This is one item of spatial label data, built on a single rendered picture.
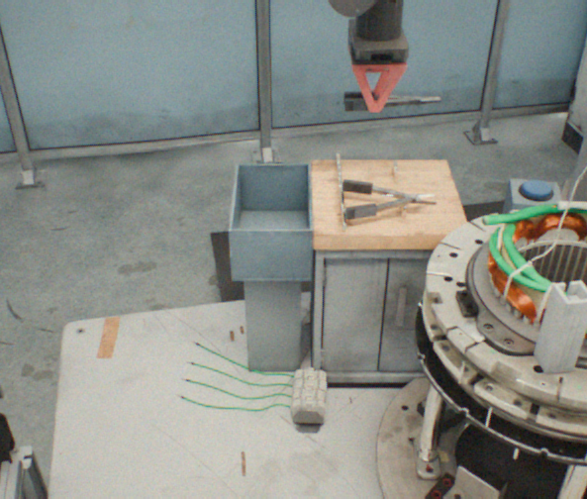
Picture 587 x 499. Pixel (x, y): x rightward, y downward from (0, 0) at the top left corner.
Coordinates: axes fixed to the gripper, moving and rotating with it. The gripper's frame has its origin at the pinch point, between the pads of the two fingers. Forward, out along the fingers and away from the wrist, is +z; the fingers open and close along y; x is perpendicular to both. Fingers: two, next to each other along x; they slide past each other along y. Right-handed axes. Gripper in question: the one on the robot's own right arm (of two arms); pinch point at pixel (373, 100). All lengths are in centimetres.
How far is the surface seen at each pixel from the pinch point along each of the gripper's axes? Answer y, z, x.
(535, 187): -0.5, 14.5, 24.0
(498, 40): -208, 76, 79
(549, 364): 40.5, 7.3, 12.5
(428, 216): 9.5, 12.0, 6.7
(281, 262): 12.4, 16.9, -12.6
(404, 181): 0.8, 12.1, 4.8
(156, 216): -147, 120, -63
